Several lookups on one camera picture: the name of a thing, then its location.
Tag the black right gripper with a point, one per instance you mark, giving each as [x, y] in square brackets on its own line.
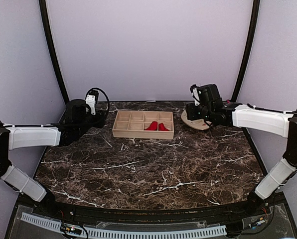
[191, 114]

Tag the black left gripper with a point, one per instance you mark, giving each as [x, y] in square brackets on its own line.
[101, 119]

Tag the wooden compartment tray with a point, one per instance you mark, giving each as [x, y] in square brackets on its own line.
[132, 124]

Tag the plain red sock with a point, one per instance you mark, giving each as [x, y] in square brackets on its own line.
[161, 127]

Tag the red Santa face sock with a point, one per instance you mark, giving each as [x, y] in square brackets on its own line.
[152, 127]

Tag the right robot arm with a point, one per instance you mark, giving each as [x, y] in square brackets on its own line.
[281, 123]

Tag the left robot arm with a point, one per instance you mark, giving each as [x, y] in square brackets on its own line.
[23, 136]

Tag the cream painted ceramic plate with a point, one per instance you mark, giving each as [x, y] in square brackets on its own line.
[198, 124]

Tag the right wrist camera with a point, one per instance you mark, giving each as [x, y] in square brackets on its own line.
[204, 95]

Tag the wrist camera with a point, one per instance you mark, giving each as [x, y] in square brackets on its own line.
[204, 95]
[92, 98]

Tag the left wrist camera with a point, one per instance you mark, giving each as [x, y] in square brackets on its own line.
[92, 98]

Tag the left black frame post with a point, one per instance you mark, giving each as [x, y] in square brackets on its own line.
[51, 50]

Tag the black frame post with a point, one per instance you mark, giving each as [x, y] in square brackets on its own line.
[247, 50]
[51, 50]

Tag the black front rail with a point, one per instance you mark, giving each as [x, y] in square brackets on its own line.
[76, 209]

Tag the white perforated cable duct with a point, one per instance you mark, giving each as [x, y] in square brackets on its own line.
[120, 231]

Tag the right black frame post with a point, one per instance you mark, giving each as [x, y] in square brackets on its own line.
[247, 50]

